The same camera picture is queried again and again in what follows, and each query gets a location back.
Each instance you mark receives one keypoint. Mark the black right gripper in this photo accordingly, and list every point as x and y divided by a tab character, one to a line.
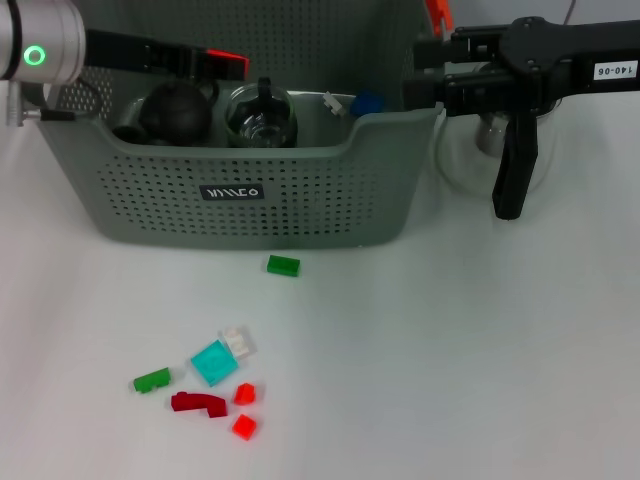
560	60

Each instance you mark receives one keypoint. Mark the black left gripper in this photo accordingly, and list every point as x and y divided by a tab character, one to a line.
117	50

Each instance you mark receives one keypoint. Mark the long red brick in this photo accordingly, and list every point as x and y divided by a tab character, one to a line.
227	55

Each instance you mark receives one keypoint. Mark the blue square toy brick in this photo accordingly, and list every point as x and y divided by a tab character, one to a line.
367	102

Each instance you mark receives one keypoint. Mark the clear translucent toy brick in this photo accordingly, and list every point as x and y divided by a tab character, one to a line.
332	102

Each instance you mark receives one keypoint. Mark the white toy brick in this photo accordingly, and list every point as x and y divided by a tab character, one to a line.
240	342

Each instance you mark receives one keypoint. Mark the teal square toy brick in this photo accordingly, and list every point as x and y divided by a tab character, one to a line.
215	364

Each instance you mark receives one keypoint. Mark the dark green toy brick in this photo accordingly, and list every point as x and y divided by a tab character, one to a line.
152	380

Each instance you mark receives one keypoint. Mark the small red sloped brick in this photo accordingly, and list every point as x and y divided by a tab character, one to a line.
245	394

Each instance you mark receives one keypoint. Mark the dark red arch brick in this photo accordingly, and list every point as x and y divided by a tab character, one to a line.
195	401

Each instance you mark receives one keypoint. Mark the grey perforated storage bin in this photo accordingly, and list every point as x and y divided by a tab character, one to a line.
325	200

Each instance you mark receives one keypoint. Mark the black clay teapot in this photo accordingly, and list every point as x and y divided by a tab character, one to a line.
175	112

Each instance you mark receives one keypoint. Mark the bright green toy brick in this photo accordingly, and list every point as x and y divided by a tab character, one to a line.
284	265

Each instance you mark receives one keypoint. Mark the small red square brick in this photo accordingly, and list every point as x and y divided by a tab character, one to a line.
245	426

